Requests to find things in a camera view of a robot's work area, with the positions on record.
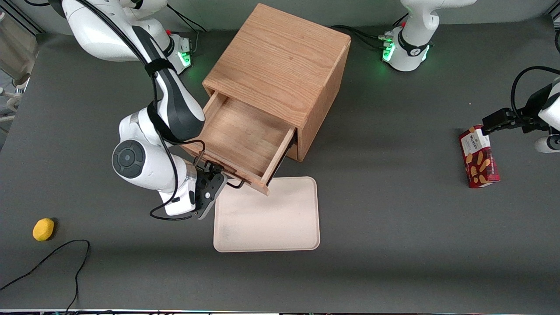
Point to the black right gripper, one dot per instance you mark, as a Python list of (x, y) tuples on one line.
[(205, 174)]

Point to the yellow lemon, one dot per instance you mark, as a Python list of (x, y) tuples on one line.
[(43, 229)]

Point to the oak wooden drawer cabinet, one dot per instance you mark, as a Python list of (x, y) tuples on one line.
[(284, 57)]

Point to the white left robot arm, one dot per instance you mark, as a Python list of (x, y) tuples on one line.
[(415, 48)]

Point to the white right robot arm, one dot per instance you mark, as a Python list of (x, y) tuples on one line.
[(144, 162)]

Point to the wooden drawer with clean front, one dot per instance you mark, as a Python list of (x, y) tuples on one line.
[(294, 153)]

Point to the red shortbread cookie box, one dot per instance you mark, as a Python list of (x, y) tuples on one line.
[(479, 162)]

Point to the wooden drawer with scratched front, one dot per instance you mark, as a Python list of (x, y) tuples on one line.
[(245, 135)]

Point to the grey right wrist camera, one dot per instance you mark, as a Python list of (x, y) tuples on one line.
[(210, 197)]

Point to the aluminium frame rail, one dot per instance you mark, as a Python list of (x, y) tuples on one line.
[(26, 19)]

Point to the beige rectangular plastic tray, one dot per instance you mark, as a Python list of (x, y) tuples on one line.
[(271, 218)]

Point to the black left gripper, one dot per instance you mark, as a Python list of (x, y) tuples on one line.
[(530, 117)]

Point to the translucent plastic cover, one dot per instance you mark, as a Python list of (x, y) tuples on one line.
[(17, 48)]

